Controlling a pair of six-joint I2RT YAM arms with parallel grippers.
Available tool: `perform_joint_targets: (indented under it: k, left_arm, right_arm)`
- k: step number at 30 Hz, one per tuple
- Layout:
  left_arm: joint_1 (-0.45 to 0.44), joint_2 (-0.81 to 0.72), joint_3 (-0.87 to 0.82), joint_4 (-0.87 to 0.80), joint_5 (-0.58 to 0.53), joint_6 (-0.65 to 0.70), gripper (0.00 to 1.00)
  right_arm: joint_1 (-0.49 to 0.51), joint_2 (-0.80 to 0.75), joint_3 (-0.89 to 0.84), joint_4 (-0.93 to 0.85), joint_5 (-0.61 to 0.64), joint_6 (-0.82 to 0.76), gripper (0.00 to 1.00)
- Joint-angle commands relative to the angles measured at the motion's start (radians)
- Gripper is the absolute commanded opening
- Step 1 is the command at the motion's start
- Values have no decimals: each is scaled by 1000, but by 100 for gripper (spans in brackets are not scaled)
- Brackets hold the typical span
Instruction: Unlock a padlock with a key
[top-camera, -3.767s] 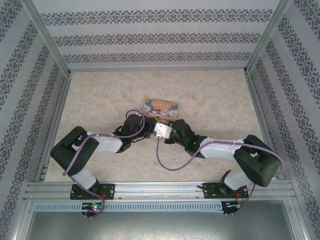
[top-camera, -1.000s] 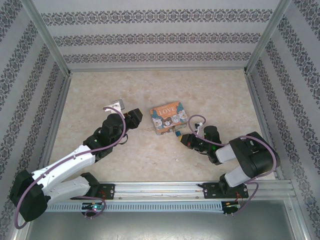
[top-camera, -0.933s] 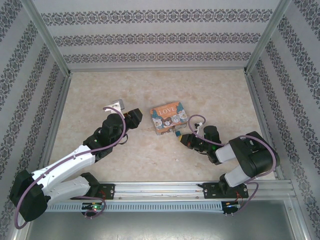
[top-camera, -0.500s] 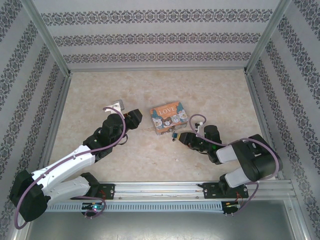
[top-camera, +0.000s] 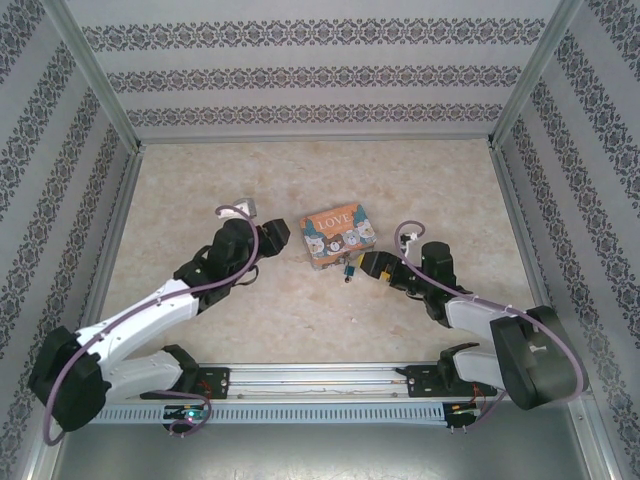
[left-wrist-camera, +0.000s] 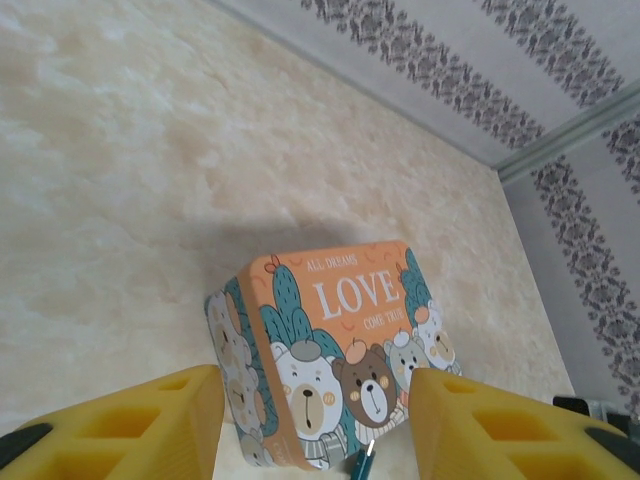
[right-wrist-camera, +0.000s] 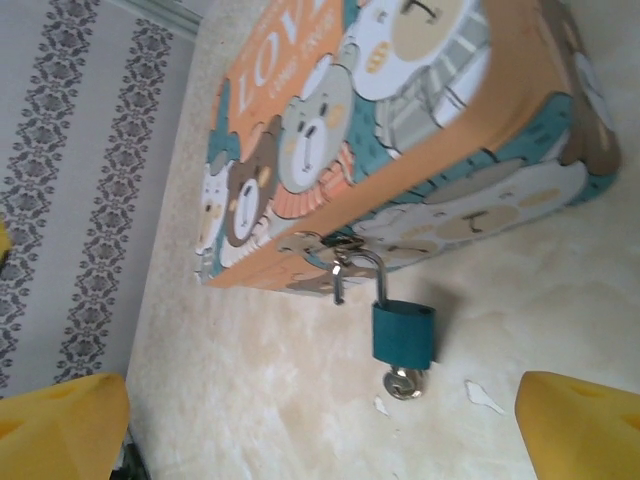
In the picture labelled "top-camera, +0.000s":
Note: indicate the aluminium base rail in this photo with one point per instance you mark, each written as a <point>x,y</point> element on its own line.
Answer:
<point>315,380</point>

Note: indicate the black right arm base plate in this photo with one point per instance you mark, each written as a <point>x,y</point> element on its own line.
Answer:
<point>422,381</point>

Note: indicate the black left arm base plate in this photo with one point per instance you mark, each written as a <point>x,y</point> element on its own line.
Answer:
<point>215,382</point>

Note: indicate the orange bear print tin box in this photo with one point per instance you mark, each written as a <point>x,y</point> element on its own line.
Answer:
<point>337,235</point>

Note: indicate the grey metal sheet panel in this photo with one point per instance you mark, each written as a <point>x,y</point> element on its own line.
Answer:
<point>310,452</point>

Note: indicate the aluminium side rail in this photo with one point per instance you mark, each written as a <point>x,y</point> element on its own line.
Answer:
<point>107,250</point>
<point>525,240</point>

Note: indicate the circuit board with green light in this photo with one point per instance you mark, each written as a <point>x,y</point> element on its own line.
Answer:
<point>186,414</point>

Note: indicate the aluminium frame post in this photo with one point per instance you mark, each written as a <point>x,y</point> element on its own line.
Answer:
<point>95,75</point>
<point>537,70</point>

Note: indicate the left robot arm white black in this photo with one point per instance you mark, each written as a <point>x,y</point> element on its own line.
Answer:
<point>145,320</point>

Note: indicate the small teal padlock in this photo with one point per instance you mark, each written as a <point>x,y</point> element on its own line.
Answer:
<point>351,270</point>

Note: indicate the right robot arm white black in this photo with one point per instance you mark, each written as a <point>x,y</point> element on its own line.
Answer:
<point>530,355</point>

